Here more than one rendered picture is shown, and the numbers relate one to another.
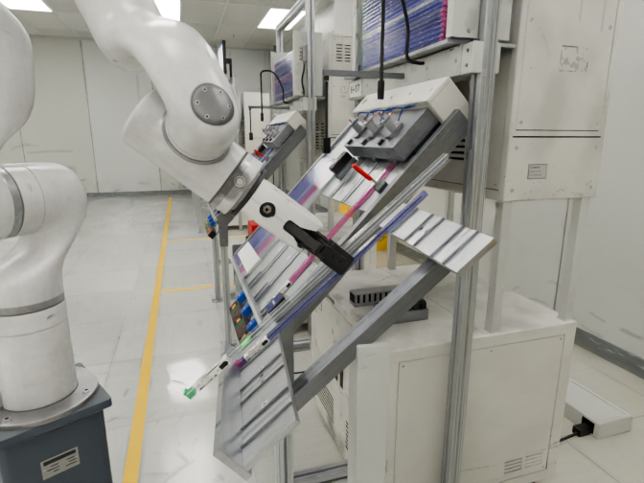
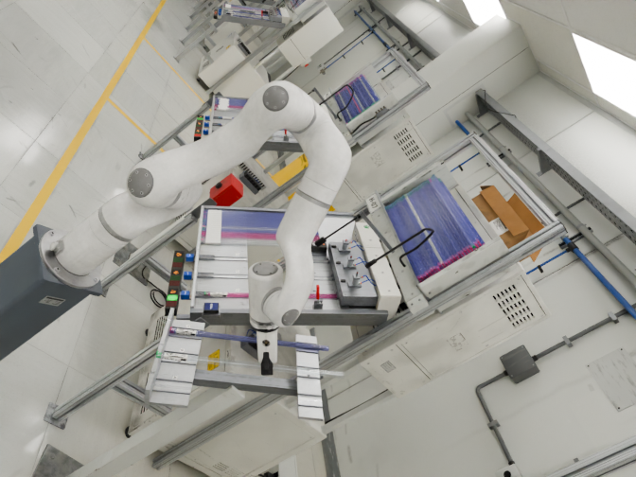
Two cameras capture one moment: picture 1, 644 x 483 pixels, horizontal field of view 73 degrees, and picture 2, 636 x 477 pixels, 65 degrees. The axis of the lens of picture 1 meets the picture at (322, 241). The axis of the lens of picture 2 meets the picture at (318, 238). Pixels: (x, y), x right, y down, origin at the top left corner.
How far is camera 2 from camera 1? 0.87 m
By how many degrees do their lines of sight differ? 15
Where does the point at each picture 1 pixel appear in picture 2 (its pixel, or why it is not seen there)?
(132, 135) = (255, 282)
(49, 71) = not seen: outside the picture
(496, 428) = (235, 445)
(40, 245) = (153, 211)
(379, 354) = (236, 397)
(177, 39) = (304, 287)
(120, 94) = not seen: outside the picture
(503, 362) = (273, 422)
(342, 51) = (403, 135)
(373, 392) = (216, 406)
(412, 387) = not seen: hidden behind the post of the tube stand
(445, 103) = (386, 304)
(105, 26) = (289, 239)
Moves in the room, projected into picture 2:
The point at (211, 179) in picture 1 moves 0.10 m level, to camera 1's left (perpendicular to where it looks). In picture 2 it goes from (260, 317) to (235, 287)
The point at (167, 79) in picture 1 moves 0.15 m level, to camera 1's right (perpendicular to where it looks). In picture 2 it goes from (287, 299) to (326, 345)
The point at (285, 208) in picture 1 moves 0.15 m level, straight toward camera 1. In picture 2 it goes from (272, 347) to (266, 390)
